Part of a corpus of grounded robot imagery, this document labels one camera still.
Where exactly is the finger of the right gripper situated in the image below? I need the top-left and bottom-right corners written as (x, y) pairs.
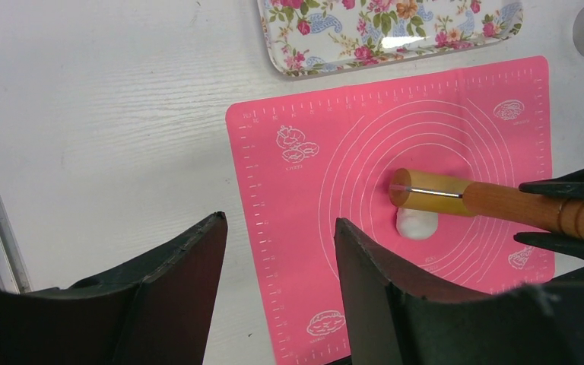
top-left (519, 168), bottom-right (584, 199)
top-left (513, 232), bottom-right (584, 260)

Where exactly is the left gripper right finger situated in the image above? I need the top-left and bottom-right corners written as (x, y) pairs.
top-left (335, 218), bottom-right (584, 364)

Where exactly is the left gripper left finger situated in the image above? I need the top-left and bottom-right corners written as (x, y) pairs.
top-left (0, 212), bottom-right (228, 364)

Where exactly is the wooden dough roller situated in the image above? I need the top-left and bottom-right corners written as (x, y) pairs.
top-left (389, 168), bottom-right (584, 240)

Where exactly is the white dough piece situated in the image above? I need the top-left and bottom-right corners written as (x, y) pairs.
top-left (395, 208), bottom-right (439, 240)

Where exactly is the pink silicone baking mat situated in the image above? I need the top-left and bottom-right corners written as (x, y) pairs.
top-left (225, 56), bottom-right (555, 364)

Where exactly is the floral tray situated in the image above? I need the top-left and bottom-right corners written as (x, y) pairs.
top-left (257, 0), bottom-right (524, 77)

